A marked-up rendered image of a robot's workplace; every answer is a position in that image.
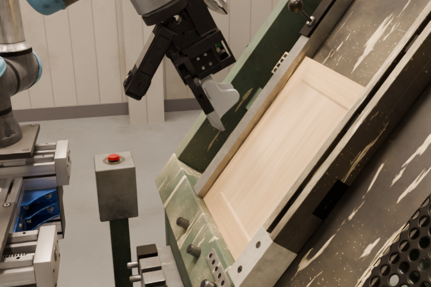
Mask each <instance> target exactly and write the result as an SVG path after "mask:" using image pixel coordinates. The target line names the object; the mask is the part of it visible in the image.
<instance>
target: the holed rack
mask: <svg viewBox="0 0 431 287"><path fill-rule="evenodd" d="M206 259H207V262H208V264H209V267H210V269H211V271H212V273H213V276H214V278H215V281H216V283H217V285H218V287H232V285H231V283H230V281H229V278H228V276H227V274H226V272H225V271H224V268H223V266H222V264H221V262H220V259H219V257H218V255H217V253H216V250H215V249H214V248H212V250H211V251H210V252H209V254H208V255H207V257H206Z"/></svg>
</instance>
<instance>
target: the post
mask: <svg viewBox="0 0 431 287"><path fill-rule="evenodd" d="M109 224H110V239H111V246H112V261H113V268H114V283H115V287H133V283H131V282H130V276H132V275H133V274H132V268H130V269H128V267H127V263H128V262H131V247H130V229H129V220H128V218H125V219H120V220H111V221H109Z"/></svg>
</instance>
